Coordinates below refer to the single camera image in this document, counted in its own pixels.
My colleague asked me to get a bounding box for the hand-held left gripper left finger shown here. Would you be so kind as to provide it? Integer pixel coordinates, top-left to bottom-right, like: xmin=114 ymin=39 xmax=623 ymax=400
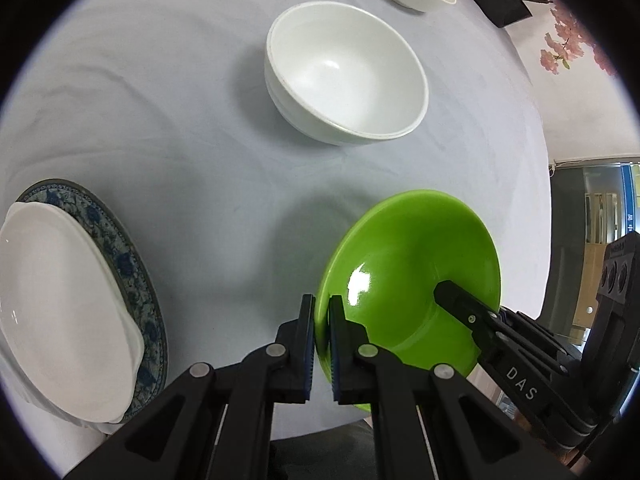
xmin=65 ymin=294 xmax=317 ymax=480

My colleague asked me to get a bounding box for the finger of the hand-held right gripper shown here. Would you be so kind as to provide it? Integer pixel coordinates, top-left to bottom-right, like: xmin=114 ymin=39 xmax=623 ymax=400
xmin=497 ymin=309 xmax=567 ymax=357
xmin=434 ymin=281 xmax=502 ymax=357

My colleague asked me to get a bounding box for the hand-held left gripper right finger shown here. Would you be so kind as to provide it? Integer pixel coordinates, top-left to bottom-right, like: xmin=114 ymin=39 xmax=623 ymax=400
xmin=327 ymin=295 xmax=576 ymax=480

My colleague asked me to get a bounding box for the green bowl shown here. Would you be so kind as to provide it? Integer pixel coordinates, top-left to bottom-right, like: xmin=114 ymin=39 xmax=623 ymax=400
xmin=315 ymin=189 xmax=502 ymax=411

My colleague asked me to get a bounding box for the blue patterned plate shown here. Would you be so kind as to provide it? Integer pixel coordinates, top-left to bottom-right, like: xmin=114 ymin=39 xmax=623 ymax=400
xmin=15 ymin=178 xmax=169 ymax=423

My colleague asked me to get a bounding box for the large white bowl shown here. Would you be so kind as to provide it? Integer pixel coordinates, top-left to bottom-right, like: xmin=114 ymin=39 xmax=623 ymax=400
xmin=265 ymin=2 xmax=430 ymax=147

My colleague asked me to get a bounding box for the pink blossom tree in pot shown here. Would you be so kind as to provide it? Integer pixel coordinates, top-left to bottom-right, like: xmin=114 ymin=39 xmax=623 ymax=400
xmin=472 ymin=0 xmax=621 ymax=77

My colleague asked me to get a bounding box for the glass door with metal frame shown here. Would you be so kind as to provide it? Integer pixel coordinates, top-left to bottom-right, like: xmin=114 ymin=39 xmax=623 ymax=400
xmin=540 ymin=155 xmax=640 ymax=346

